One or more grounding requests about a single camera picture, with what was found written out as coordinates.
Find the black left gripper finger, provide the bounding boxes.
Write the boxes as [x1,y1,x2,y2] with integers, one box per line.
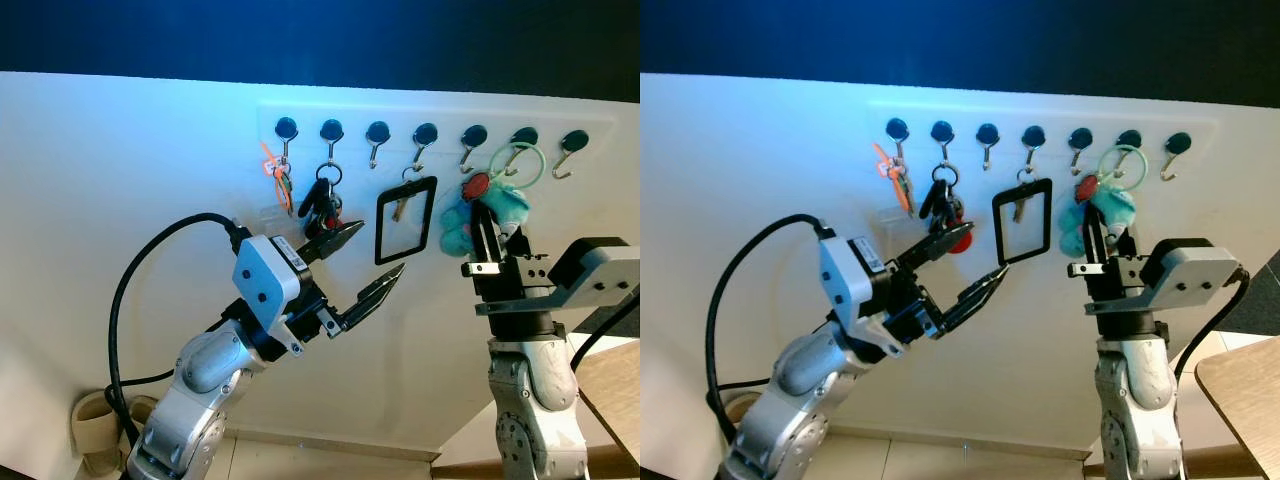
[934,265,1011,335]
[300,221,367,266]
[333,262,407,333]
[896,228,965,274]

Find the black keys with red disc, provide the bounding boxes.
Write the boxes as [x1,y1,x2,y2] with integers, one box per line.
[297,164,367,243]
[919,165,974,254]

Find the keys with orange tag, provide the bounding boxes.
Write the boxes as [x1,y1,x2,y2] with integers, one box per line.
[870,142,917,217]
[258,140,298,217]

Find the black knob metal hook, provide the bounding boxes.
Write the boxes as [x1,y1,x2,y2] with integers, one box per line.
[319,118,345,169]
[929,119,955,171]
[975,122,1001,172]
[509,125,540,177]
[365,120,392,170]
[1021,124,1048,175]
[1159,131,1194,184]
[411,122,440,174]
[1067,126,1094,176]
[459,123,489,174]
[885,117,911,168]
[274,116,300,167]
[1115,128,1144,178]
[551,129,592,182]

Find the wooden table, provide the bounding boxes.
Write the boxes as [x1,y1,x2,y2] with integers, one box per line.
[1194,334,1280,480]
[577,339,641,464]

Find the white key hook board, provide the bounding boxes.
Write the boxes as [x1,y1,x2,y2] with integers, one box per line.
[257,97,622,203]
[867,99,1222,204]

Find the beige slipper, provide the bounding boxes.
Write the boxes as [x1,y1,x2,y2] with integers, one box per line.
[69,391,127,477]
[124,394,162,443]
[721,389,767,427]

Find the teal plush keychain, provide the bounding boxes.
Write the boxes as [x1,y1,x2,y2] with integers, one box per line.
[439,180,532,254]
[1059,183,1139,257]

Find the key with black frame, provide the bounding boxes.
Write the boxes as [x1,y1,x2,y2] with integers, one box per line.
[374,175,440,267]
[991,177,1055,267]

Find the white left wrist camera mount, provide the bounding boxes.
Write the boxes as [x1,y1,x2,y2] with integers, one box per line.
[819,236,898,358]
[232,235,313,357]

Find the green ring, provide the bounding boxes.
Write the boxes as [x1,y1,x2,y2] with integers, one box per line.
[1097,144,1148,192]
[488,141,547,190]

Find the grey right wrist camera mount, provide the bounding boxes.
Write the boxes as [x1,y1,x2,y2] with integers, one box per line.
[1085,240,1249,317]
[475,238,641,317]

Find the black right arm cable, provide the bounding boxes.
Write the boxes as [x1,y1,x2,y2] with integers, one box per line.
[569,288,641,373]
[1171,268,1252,380]

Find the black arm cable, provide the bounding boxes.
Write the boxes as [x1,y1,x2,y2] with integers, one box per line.
[1171,268,1252,380]
[704,213,837,433]
[569,288,641,373]
[107,212,252,471]

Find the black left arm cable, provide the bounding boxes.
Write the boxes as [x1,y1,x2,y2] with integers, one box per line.
[704,213,837,433]
[107,212,252,471]

